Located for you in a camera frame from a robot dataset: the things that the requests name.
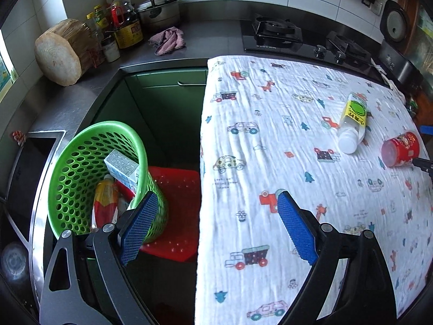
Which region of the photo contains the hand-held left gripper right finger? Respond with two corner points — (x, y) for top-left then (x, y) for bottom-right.
(275, 190), (398, 325)

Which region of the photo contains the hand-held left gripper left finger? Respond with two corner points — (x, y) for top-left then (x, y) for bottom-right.
(39, 191), (159, 325)

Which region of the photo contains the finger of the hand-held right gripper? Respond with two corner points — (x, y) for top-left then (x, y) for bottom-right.
(413, 157), (433, 181)

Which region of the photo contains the red printed cup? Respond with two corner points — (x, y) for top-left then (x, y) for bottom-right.
(381, 131), (421, 168)

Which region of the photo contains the white blue small box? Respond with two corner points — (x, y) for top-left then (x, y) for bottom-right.
(104, 149), (141, 193)

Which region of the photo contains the green plastic basket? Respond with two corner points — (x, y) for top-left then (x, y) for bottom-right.
(48, 121), (169, 244)

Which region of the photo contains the red plastic stool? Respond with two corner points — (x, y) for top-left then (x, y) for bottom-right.
(139, 166), (201, 263)

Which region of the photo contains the clear bottle yellow-green label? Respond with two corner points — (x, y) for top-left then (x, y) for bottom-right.
(338, 92), (369, 154)

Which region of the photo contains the white printed table cloth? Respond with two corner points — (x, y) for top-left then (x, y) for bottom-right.
(194, 55), (433, 325)

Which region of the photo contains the steel kitchen sink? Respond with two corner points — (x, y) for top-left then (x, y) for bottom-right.
(0, 130), (66, 325)

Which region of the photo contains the green kitchen cabinet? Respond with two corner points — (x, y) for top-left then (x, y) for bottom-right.
(95, 68), (208, 177)

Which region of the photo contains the wooden glass-door cabinet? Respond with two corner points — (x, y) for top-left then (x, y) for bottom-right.
(397, 0), (433, 61)

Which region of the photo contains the black rice cooker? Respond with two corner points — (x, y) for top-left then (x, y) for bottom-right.
(378, 0), (423, 87)

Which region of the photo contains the small dark-lidded jar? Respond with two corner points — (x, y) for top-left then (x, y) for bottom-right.
(101, 35), (120, 63)

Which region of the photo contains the round wooden chopping block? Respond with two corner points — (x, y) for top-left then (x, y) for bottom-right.
(35, 18), (97, 87)

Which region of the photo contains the pink rag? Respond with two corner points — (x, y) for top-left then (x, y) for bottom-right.
(148, 26), (186, 56)

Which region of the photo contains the black gas stove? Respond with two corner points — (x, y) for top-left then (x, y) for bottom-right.
(240, 14), (384, 78)

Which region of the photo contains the large cooking oil bottle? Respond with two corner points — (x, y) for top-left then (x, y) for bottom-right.
(110, 0), (143, 50)

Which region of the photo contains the yellow-capped sauce bottle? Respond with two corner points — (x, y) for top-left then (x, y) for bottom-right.
(84, 13), (102, 41)

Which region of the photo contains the steel pressure cooker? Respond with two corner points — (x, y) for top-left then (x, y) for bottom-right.
(136, 0), (188, 33)

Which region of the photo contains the white wall socket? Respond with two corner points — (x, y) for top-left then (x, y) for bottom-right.
(362, 0), (383, 15)

